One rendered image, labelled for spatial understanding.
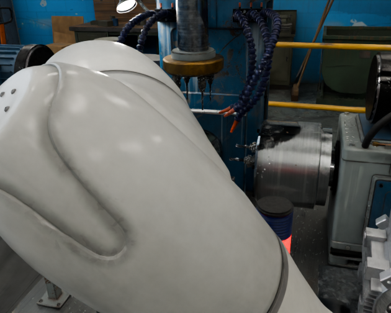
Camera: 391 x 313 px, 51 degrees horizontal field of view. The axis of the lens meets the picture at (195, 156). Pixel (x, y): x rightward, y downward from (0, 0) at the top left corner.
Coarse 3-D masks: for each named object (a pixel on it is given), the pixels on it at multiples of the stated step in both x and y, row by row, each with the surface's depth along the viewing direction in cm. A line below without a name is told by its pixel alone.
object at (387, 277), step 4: (380, 216) 85; (384, 216) 84; (376, 220) 85; (380, 220) 84; (384, 220) 83; (388, 220) 83; (376, 224) 84; (380, 224) 84; (384, 224) 84; (388, 224) 83; (380, 228) 84; (384, 228) 84; (384, 272) 70; (388, 272) 69; (380, 276) 70; (384, 276) 69; (388, 276) 68; (380, 280) 69; (384, 280) 69; (388, 280) 68; (384, 284) 69; (388, 284) 69; (388, 288) 69
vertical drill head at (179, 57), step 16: (176, 0) 111; (192, 0) 108; (176, 16) 114; (192, 16) 110; (208, 16) 114; (192, 32) 112; (208, 32) 115; (176, 48) 120; (192, 48) 114; (208, 48) 117; (176, 64) 112; (192, 64) 111; (208, 64) 112; (176, 80) 117; (208, 80) 125
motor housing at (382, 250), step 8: (368, 248) 82; (376, 248) 79; (384, 248) 79; (368, 256) 80; (376, 256) 77; (384, 256) 77; (368, 280) 74; (376, 280) 73; (368, 288) 72; (376, 288) 71; (384, 288) 70; (368, 296) 72; (376, 296) 71; (384, 296) 82; (368, 304) 72; (376, 304) 71; (384, 304) 80; (368, 312) 73; (376, 312) 74; (384, 312) 78
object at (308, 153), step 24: (264, 120) 118; (288, 120) 118; (264, 144) 111; (288, 144) 109; (312, 144) 108; (264, 168) 110; (288, 168) 108; (312, 168) 106; (264, 192) 113; (288, 192) 111; (312, 192) 108
